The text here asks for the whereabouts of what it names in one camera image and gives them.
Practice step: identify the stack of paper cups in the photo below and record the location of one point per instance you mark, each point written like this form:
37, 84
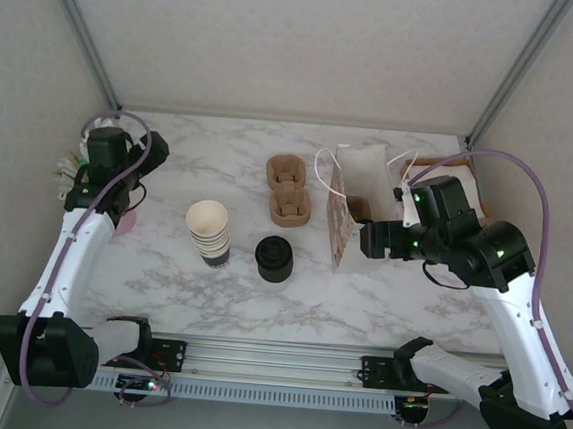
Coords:
206, 217

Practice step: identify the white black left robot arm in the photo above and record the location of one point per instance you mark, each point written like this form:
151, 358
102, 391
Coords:
77, 256

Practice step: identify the cartoon animal paper bag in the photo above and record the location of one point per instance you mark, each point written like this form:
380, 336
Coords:
338, 229

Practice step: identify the small electronics board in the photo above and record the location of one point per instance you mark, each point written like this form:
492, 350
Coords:
412, 408
136, 387

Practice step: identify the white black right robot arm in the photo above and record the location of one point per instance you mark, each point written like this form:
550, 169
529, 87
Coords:
522, 335

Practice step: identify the tan pulp cup carrier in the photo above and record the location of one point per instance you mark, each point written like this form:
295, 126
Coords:
359, 208
286, 214

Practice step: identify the aluminium frame post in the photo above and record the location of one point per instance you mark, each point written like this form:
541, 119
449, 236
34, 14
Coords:
519, 69
79, 31

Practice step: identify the black ribbed coffee cup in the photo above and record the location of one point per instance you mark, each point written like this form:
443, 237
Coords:
273, 258

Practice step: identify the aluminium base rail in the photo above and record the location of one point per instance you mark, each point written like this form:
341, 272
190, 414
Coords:
273, 364

